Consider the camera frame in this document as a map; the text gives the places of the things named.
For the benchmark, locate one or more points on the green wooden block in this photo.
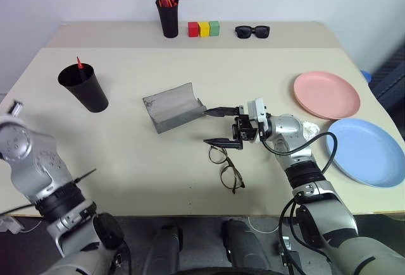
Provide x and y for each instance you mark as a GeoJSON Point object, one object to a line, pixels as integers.
{"type": "Point", "coordinates": [214, 28]}

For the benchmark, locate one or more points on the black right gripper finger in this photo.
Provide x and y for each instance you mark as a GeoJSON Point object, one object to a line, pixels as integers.
{"type": "Point", "coordinates": [226, 111]}
{"type": "Point", "coordinates": [228, 143]}

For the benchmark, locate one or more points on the black sunglasses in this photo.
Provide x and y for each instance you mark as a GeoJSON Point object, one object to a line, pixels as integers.
{"type": "Point", "coordinates": [243, 32]}

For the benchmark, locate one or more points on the black zip tie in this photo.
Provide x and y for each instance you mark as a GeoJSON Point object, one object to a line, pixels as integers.
{"type": "Point", "coordinates": [85, 176]}

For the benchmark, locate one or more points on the dark furniture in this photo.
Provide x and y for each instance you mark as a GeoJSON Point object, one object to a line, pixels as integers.
{"type": "Point", "coordinates": [390, 82]}

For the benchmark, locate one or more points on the white power strip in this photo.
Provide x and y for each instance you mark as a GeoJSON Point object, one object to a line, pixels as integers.
{"type": "Point", "coordinates": [9, 224]}

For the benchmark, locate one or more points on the dark rounded shape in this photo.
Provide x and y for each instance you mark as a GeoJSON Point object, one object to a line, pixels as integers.
{"type": "Point", "coordinates": [166, 249]}
{"type": "Point", "coordinates": [243, 249]}

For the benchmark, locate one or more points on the tortoise frame eyeglasses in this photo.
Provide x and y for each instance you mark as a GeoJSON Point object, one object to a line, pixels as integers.
{"type": "Point", "coordinates": [233, 178]}

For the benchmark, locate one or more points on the large black plastic cup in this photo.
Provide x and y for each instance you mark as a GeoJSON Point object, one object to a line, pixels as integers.
{"type": "Point", "coordinates": [91, 98]}

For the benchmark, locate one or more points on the blue plate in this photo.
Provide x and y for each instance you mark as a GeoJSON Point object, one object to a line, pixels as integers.
{"type": "Point", "coordinates": [367, 151]}

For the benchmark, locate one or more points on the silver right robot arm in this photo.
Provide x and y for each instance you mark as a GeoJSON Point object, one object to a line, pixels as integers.
{"type": "Point", "coordinates": [288, 126]}

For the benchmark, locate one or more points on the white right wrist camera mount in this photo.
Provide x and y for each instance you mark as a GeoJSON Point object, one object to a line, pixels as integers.
{"type": "Point", "coordinates": [257, 109]}

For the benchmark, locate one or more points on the white tissue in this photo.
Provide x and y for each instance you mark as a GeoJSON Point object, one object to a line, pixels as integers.
{"type": "Point", "coordinates": [310, 129]}

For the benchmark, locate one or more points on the grey open glasses case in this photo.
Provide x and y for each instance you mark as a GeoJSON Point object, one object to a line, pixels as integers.
{"type": "Point", "coordinates": [171, 107]}

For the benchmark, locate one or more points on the pink plate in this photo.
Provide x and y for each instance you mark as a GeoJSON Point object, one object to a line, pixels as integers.
{"type": "Point", "coordinates": [326, 95]}

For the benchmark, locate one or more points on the black pen holder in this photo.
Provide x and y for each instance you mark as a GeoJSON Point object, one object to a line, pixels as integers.
{"type": "Point", "coordinates": [169, 22]}

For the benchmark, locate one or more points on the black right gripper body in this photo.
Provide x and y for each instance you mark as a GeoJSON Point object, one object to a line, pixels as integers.
{"type": "Point", "coordinates": [245, 129]}

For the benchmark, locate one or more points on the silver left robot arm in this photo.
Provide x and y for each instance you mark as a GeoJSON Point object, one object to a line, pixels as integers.
{"type": "Point", "coordinates": [19, 142]}

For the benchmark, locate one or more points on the blue round object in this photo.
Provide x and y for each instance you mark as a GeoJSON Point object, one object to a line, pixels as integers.
{"type": "Point", "coordinates": [366, 76]}

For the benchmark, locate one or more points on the red wooden block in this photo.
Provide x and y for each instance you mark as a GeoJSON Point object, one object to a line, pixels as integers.
{"type": "Point", "coordinates": [193, 30]}

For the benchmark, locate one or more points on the yellow wooden block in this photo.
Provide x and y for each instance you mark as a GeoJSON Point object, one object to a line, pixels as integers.
{"type": "Point", "coordinates": [204, 30]}

